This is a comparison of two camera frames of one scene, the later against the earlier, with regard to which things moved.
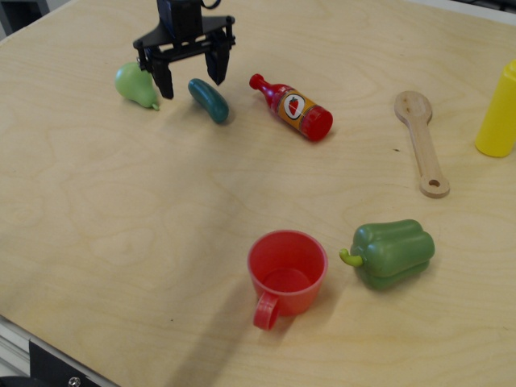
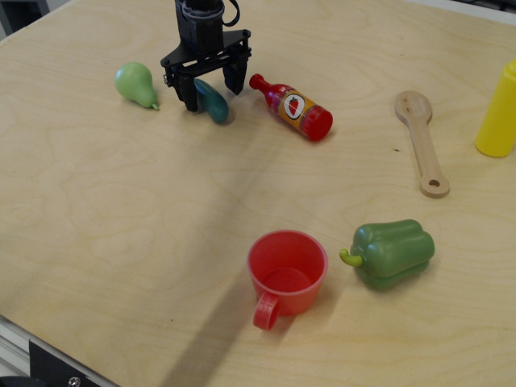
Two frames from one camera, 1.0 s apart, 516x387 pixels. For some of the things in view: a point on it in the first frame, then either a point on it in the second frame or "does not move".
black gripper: [186, 32] → [204, 47]
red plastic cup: [287, 268] does not move
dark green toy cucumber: [213, 102] does not move
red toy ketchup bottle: [313, 122] does not move
